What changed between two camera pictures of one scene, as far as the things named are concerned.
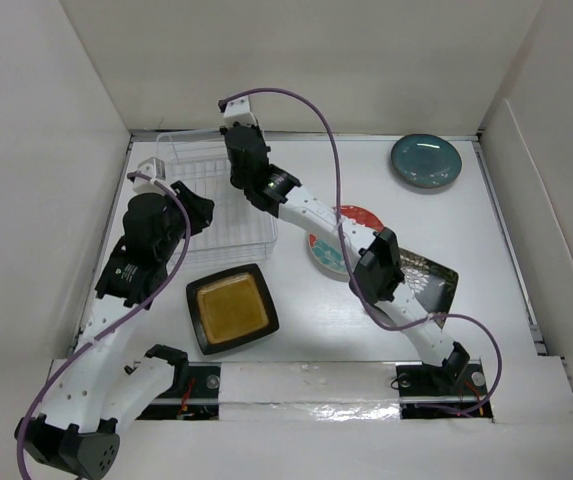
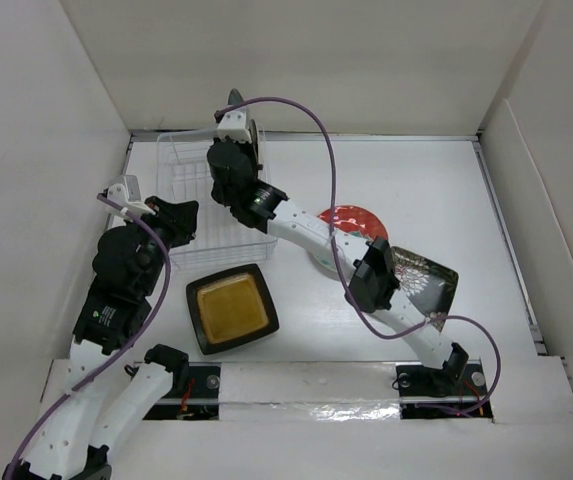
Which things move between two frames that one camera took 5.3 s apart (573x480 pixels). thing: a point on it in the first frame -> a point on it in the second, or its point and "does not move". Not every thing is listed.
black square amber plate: (230, 308) does not move
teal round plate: (426, 160) -> (235, 97)
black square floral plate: (431, 284) does not move
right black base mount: (427, 392) does not move
